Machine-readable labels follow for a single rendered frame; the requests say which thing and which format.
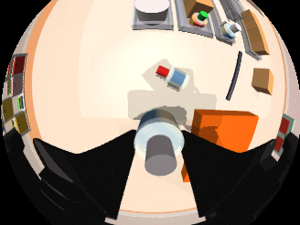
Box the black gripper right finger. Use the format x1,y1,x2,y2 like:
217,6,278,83
180,131,277,218

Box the black rod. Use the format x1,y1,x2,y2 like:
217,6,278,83
226,51,242,101

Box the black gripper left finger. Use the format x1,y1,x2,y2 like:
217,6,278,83
33,130,136,220

